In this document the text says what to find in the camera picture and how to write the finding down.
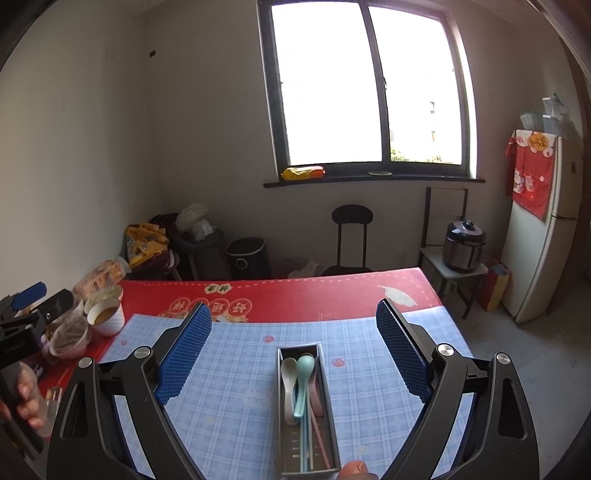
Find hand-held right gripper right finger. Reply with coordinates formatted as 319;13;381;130
375;298;541;480

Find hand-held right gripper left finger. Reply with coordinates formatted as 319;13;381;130
46;300;214;480

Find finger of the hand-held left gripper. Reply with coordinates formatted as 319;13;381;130
9;282;48;311
32;289;75;326

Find pink spoon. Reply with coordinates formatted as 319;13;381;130
308;364;325;418

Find green spoon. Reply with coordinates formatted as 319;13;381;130
293;354;315;418

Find white spoon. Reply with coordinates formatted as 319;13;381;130
281;357;298;425

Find metal utensil tray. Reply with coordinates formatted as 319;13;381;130
276;342;342;477

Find person's left hand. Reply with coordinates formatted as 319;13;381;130
15;368;48;430

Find person's right hand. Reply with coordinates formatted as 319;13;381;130
339;460;371;480

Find plastic bowl with dark food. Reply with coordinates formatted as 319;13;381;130
48;316;90;358

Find blue plaid table mat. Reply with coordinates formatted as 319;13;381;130
99;307;476;480

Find wrapped snack package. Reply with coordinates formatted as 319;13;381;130
74;260;127;296

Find paper cup with orange liquid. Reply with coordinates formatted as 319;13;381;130
87;298;125;337

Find grey bin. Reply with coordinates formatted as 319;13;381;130
178;231;227;281

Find small white side table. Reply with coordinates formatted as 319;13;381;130
419;247;489;319

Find black air fryer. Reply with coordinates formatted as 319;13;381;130
226;237;269;281

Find red paper bag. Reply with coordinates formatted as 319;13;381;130
478;263;511;311

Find electric pressure cooker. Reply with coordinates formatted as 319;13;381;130
442;220;487;273

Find red printed tablecloth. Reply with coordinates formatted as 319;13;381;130
37;267;444;402

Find white slippers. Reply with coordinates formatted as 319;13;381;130
288;260;324;279

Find white plastic bags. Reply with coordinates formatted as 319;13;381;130
175;203;213;238

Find black round-back chair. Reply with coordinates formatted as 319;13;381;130
321;204;374;278

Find white refrigerator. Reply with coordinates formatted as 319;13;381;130
501;134;583;324

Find yellow snack packet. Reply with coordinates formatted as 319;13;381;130
281;166;326;181

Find red printed cloth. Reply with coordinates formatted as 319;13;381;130
505;130;553;219

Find dark framed window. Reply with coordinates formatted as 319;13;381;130
257;0;478;181

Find clear plastic containers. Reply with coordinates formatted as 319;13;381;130
519;95;573;137

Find black metal frame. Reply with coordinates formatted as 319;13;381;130
425;187;469;250

